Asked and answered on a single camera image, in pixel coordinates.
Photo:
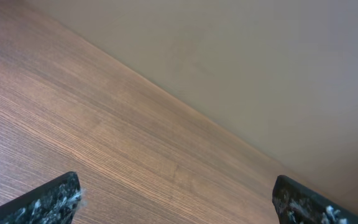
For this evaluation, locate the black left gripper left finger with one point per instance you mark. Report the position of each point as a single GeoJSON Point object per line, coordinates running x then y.
{"type": "Point", "coordinates": [56, 201]}

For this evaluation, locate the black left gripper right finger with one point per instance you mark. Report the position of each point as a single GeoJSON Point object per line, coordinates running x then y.
{"type": "Point", "coordinates": [296, 204]}

